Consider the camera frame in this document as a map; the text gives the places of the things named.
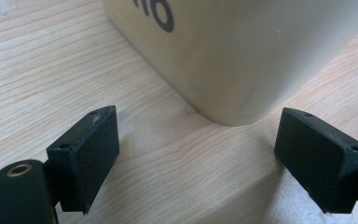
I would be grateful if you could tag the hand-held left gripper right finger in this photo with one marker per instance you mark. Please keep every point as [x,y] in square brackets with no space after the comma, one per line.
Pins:
[320,158]

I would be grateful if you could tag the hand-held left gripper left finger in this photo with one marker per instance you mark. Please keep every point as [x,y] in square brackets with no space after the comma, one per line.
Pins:
[87,155]

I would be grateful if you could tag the cream plastic bin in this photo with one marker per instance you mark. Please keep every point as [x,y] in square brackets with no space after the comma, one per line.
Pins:
[230,62]

